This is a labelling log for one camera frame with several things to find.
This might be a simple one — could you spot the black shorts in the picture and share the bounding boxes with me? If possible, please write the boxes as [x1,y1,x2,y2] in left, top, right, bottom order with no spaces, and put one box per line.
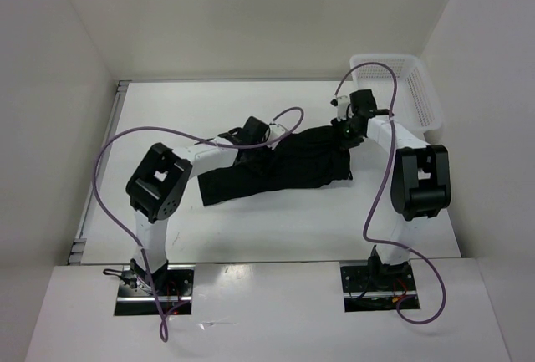
[198,125,353,206]

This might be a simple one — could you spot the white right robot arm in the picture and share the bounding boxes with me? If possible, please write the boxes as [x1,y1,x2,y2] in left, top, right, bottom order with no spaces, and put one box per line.
[331,89,451,289]

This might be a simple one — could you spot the aluminium table edge rail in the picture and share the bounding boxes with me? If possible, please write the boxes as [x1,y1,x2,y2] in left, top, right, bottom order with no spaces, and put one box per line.
[67,80,130,266]

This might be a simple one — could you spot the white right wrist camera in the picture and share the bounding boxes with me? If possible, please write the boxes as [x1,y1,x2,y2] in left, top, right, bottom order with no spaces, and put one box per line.
[331,95,351,121]

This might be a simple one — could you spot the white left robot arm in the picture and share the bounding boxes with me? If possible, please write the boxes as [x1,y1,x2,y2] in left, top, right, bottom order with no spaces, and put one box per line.
[126,116,288,295]

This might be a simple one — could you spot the white plastic basket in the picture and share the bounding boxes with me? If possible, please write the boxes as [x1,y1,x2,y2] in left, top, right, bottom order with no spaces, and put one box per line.
[349,54,443,135]

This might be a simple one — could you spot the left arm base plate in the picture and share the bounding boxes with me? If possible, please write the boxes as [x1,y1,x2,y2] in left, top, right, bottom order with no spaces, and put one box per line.
[114,263,196,317]

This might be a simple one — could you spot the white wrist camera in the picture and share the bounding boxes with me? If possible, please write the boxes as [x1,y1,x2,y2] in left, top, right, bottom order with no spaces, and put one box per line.
[267,122,288,150]
[331,95,351,121]

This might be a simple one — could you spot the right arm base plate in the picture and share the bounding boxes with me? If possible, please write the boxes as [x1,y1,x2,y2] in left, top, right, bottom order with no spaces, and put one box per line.
[339,261,420,313]

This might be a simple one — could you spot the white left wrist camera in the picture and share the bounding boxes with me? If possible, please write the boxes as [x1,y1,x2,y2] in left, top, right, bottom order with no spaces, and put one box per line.
[267,122,288,150]

